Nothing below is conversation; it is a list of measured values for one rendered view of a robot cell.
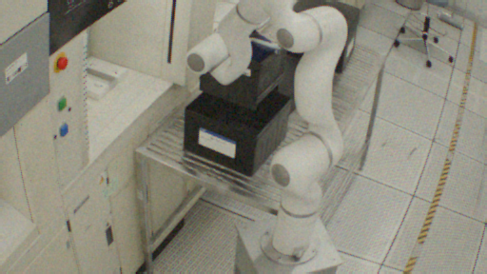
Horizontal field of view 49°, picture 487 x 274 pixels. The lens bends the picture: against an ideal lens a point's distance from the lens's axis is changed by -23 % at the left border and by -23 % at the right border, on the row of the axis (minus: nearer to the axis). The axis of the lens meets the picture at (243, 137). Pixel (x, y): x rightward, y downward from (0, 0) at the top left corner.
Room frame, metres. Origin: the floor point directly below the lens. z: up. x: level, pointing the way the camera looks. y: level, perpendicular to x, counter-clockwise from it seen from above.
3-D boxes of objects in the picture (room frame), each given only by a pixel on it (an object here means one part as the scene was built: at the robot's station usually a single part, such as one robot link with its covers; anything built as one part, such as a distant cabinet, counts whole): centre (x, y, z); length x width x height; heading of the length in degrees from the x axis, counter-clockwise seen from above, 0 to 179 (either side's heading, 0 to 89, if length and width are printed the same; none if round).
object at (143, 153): (2.28, -0.15, 0.38); 1.30 x 0.60 x 0.76; 157
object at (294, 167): (1.40, -0.16, 1.07); 0.19 x 0.12 x 0.24; 138
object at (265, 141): (1.91, 0.03, 0.85); 0.28 x 0.28 x 0.17; 65
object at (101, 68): (2.07, 0.62, 0.89); 0.22 x 0.21 x 0.04; 67
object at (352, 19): (2.65, -0.32, 0.89); 0.29 x 0.29 x 0.25; 70
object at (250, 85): (1.92, 0.02, 1.11); 0.24 x 0.20 x 0.32; 65
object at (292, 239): (1.42, -0.18, 0.85); 0.19 x 0.19 x 0.18
